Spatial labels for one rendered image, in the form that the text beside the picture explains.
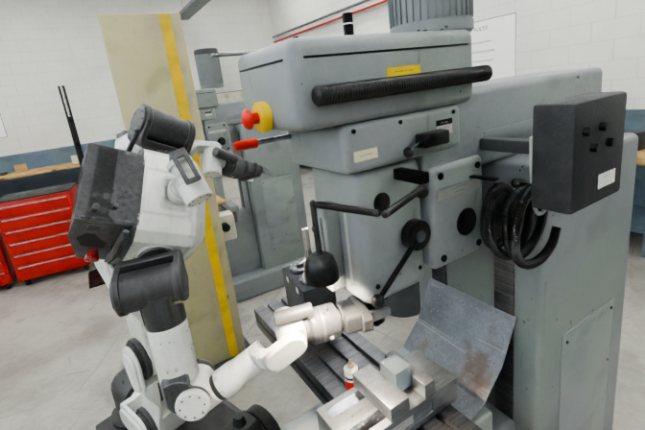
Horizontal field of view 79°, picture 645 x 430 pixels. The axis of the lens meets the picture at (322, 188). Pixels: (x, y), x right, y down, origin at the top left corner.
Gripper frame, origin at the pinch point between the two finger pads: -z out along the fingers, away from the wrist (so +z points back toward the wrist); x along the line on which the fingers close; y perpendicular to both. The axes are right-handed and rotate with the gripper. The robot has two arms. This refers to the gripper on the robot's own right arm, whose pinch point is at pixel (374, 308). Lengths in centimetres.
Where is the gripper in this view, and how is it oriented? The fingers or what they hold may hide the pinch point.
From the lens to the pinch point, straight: 107.1
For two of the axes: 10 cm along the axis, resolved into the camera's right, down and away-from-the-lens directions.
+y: 1.2, 9.6, 2.5
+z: -9.5, 1.8, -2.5
